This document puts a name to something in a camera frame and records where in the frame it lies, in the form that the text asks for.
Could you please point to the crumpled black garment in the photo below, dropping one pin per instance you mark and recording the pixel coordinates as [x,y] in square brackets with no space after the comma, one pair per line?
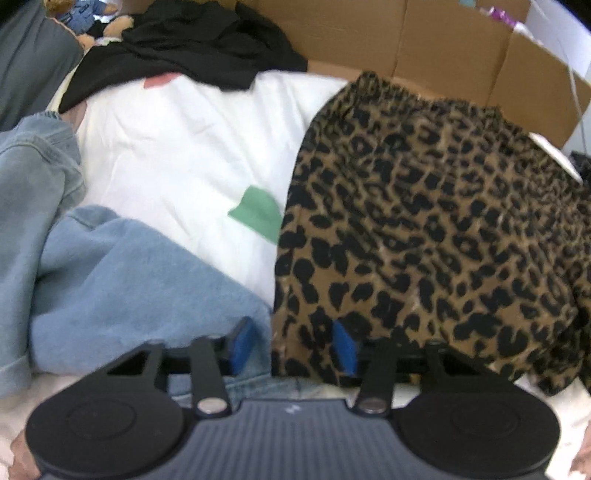
[194,46]

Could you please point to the purple packet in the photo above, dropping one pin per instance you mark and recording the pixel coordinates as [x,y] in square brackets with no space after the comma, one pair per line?
[496,14]

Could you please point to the leopard print garment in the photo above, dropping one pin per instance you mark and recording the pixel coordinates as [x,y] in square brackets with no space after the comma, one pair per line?
[415,207]

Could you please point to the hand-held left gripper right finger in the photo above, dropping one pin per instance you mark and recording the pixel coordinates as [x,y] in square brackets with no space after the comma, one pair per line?
[344,346]

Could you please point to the light blue denim garment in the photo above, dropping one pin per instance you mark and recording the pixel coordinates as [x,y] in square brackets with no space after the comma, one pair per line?
[115,277]

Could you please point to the brown cardboard sheet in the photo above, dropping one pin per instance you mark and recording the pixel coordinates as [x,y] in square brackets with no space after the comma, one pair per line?
[369,37]

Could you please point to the teddy bear in blue uniform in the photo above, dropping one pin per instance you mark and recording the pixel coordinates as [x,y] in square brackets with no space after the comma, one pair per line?
[87,18]

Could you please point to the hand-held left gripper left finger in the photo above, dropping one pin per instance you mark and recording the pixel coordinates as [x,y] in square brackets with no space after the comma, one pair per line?
[242,346]

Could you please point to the cream bear print blanket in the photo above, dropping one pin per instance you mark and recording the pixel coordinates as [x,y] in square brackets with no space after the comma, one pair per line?
[184,152]

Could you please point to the dark grey pillow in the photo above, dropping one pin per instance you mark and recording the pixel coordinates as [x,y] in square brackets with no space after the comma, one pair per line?
[32,60]

